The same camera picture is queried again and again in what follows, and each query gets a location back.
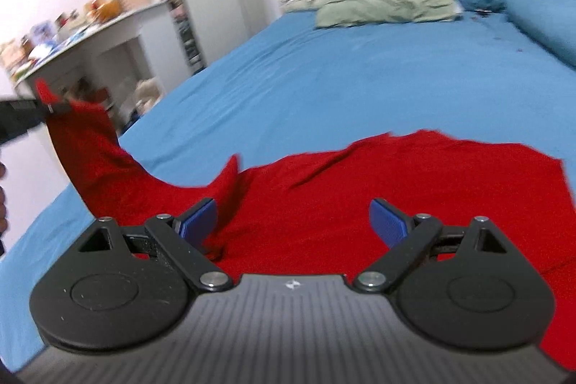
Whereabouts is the person's left hand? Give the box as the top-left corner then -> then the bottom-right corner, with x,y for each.
0,161 -> 10,235

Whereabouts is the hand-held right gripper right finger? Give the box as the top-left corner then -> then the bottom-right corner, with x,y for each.
353,198 -> 509,294

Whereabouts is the red garment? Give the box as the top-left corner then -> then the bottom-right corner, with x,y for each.
35,78 -> 566,371

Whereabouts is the beige plush toy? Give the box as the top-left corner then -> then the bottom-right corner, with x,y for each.
132,77 -> 163,116

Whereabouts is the white desk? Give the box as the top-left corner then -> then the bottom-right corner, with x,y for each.
8,0 -> 174,135

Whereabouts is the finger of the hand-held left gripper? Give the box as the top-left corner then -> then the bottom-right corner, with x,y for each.
35,98 -> 75,118

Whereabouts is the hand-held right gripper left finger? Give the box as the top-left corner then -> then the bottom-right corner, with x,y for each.
77,198 -> 233,293

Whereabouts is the green pillow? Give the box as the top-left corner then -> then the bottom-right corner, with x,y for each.
315,0 -> 463,29

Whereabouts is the blue bed sheet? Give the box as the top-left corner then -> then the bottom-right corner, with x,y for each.
0,8 -> 576,372

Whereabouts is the blue bolster pillow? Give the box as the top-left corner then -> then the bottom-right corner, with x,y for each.
505,0 -> 576,71

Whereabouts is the pile of desk clutter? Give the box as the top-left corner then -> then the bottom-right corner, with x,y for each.
0,0 -> 154,81

